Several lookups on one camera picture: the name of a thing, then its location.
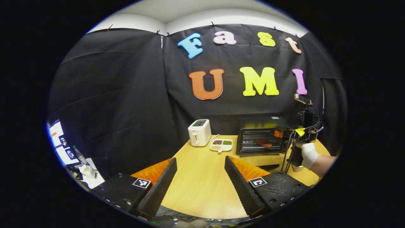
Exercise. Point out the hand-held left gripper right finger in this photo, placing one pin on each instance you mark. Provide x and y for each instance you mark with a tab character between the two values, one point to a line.
240	186

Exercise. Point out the white divided dish with beans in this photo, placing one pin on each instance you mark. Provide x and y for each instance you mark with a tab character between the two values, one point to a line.
221	145

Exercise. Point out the clear plastic bottle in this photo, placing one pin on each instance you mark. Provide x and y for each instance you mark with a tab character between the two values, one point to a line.
79	155

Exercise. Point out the black backdrop cloth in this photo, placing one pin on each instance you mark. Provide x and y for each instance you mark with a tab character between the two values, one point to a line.
126	95

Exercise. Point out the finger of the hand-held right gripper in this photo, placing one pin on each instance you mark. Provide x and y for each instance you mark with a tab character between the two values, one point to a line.
278	134

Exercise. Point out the brown meat piece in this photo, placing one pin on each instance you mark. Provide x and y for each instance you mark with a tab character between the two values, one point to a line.
263	143

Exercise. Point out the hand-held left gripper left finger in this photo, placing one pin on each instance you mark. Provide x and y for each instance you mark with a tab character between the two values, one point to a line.
158	186

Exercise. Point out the white crumpled paper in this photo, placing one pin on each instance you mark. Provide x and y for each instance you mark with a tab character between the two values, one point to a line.
91	175

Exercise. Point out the white toaster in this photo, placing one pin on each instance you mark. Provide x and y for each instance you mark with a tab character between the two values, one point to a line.
199	133

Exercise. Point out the lit computer screen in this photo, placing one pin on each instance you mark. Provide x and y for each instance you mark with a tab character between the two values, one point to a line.
60	142

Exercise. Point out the black electric oven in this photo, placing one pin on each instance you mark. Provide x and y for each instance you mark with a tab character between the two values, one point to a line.
262	126

